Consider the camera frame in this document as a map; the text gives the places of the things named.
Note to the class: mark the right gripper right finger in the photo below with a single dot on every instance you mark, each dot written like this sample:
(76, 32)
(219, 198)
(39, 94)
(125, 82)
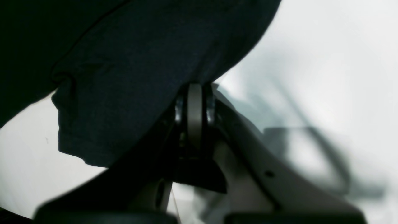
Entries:
(261, 189)

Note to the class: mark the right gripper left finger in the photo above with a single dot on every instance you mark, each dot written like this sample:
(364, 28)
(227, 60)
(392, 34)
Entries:
(135, 189)

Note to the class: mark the black T-shirt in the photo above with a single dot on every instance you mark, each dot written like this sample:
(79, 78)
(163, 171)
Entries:
(114, 66)

